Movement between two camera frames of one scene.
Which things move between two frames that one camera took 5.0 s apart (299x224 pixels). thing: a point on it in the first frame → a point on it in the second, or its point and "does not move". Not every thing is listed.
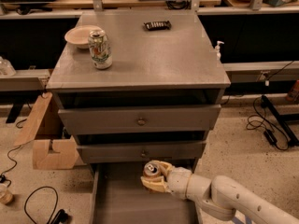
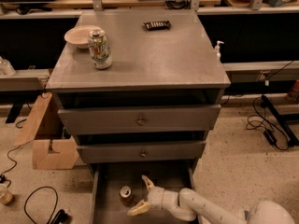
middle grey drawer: [143, 152] does not move
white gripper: [178, 181] → [155, 196]
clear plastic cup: [6, 195] does not move
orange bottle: [292, 95] does not move
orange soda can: [152, 168] → [125, 195]
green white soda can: [100, 49] does not move
